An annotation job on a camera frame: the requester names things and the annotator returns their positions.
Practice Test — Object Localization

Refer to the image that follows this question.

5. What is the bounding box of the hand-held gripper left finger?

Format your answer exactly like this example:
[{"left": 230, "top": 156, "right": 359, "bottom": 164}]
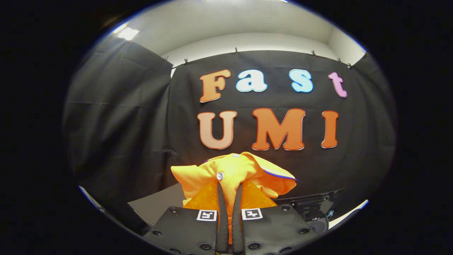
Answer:
[{"left": 143, "top": 181, "right": 229, "bottom": 255}]

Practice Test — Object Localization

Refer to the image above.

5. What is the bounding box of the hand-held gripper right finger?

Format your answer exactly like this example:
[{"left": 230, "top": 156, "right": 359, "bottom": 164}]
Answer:
[{"left": 232, "top": 180, "right": 318, "bottom": 255}]

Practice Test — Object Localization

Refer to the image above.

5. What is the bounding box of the yellow collared shirt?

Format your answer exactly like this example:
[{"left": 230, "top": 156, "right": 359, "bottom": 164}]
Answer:
[{"left": 171, "top": 152, "right": 298, "bottom": 245}]

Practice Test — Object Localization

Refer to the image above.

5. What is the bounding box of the dark glass washing machine lid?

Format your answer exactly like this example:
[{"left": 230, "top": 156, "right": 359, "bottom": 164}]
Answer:
[{"left": 276, "top": 189, "right": 344, "bottom": 222}]

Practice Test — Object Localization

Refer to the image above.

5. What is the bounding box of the dark grey washing machine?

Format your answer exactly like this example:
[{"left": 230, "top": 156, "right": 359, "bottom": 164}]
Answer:
[{"left": 275, "top": 189, "right": 345, "bottom": 235}]

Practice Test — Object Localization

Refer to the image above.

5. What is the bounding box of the grey metal cabinet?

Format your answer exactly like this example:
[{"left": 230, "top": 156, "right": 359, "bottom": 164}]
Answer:
[{"left": 127, "top": 182, "right": 186, "bottom": 225}]

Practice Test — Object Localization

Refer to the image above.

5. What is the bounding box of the black backdrop cloth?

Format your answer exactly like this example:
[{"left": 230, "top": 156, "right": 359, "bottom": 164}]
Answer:
[{"left": 63, "top": 34, "right": 397, "bottom": 234}]

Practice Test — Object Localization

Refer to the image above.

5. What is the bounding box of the row of small cloth clips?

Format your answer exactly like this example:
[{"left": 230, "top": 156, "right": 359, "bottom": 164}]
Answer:
[{"left": 164, "top": 48, "right": 354, "bottom": 69}]

